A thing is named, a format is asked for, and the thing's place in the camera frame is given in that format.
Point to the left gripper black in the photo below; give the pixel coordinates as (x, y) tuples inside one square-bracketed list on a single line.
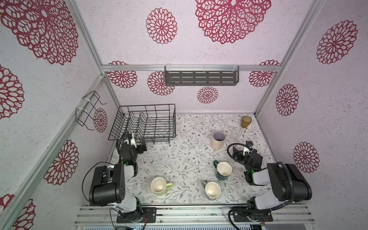
[(138, 146)]

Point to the pink ceramic mug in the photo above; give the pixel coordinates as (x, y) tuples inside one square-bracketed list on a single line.
[(218, 140)]

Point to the black wire dish rack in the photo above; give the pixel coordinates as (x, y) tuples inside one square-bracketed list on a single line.
[(150, 123)]

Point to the yellow ribbed cup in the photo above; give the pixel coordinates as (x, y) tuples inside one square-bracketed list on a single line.
[(246, 121)]

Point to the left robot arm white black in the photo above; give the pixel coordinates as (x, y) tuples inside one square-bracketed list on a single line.
[(108, 187)]

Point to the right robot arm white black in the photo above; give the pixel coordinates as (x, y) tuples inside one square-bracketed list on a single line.
[(287, 183)]

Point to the dark green mug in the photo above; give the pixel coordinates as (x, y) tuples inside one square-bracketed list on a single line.
[(223, 170)]

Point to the light green mug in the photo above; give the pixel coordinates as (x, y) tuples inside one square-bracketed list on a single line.
[(159, 186)]

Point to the grey cream mug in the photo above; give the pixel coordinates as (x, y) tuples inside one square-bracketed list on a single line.
[(212, 189)]

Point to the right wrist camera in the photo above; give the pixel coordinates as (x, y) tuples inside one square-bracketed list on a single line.
[(248, 149)]

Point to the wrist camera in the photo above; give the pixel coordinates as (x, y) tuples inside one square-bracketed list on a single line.
[(248, 149), (131, 140)]

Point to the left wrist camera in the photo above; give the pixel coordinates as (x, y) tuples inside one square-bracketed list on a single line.
[(131, 140)]

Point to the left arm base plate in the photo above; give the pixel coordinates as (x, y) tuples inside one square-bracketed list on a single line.
[(141, 215)]

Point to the black wire wall holder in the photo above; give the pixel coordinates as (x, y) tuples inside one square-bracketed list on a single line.
[(85, 112)]

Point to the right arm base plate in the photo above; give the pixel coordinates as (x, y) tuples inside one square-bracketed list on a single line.
[(253, 215)]

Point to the grey wall shelf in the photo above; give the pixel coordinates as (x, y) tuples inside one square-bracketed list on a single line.
[(200, 78)]

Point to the aluminium front rail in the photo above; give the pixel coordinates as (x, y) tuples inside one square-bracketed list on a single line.
[(217, 216)]

